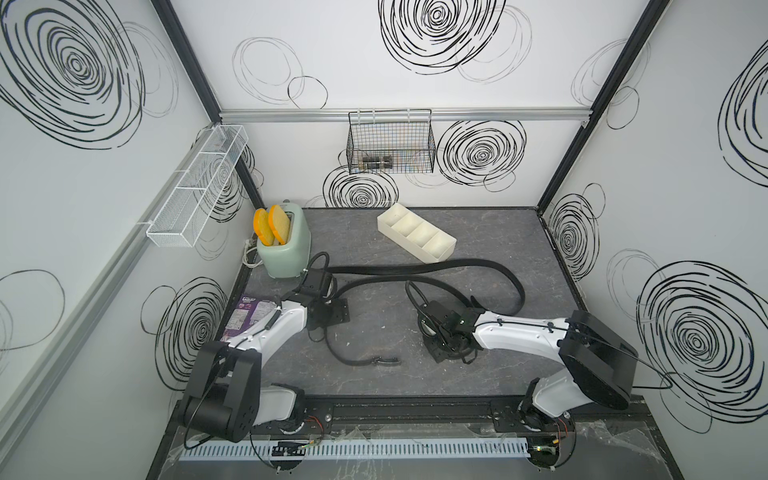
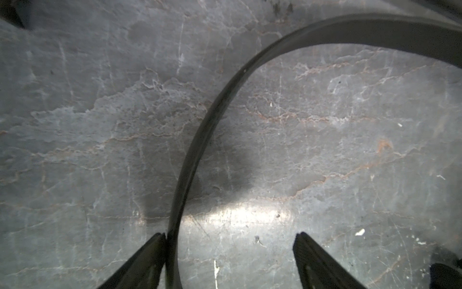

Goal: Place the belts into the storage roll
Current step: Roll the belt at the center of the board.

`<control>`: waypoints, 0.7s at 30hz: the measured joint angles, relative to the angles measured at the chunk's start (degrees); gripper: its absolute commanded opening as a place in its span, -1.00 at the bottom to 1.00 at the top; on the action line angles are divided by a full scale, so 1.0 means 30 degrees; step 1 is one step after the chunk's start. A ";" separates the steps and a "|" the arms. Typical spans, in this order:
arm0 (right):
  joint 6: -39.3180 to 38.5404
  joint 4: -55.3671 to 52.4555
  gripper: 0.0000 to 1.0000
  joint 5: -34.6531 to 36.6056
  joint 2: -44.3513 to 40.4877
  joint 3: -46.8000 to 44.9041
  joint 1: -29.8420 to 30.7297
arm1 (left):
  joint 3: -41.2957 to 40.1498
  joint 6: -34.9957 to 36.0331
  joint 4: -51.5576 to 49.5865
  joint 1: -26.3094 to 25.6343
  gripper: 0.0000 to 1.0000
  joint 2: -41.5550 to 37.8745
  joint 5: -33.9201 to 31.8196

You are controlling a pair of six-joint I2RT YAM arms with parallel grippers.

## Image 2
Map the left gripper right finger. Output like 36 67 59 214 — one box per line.
292 232 365 289

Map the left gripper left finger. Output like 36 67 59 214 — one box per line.
98 233 166 289

